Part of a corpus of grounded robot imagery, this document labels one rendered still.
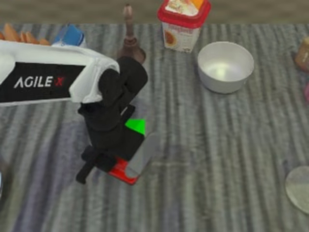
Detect red green block object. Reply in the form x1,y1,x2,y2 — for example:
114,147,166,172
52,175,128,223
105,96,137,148
108,132,160,186

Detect brown hand bell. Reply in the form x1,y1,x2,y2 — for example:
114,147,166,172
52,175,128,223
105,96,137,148
116,3,147,65

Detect blue and white carton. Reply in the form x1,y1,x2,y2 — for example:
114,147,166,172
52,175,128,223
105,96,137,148
51,24,87,49

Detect white bowl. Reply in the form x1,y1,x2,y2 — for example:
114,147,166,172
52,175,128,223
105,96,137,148
197,41,255,94

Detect white tub with red lid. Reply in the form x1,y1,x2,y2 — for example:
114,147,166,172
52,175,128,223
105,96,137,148
156,0,212,54

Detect orange bread pieces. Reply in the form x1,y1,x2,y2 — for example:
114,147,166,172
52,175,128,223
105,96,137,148
0,23,51,46

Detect grey round disc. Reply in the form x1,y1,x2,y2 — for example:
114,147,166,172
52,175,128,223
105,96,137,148
284,166,309,215

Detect brown jar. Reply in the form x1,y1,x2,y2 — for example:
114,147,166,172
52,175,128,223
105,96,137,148
294,36,309,73

